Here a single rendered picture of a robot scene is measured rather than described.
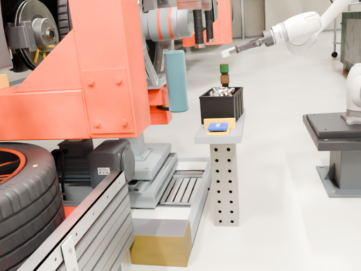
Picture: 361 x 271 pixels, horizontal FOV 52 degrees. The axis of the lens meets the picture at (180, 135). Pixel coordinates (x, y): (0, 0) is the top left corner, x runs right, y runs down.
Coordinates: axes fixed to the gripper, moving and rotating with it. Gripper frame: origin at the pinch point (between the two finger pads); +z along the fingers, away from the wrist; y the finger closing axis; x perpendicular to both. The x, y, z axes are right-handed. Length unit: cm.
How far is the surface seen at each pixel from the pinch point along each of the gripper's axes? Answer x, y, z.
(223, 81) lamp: 10.7, 8.5, 6.0
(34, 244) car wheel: 21, 99, 59
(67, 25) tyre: -33, 35, 53
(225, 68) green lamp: 5.5, 8.5, 3.6
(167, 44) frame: -12.6, -18.4, 28.7
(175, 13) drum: -24.0, 10.4, 16.0
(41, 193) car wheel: 10, 93, 55
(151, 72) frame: -4.9, 23.4, 32.1
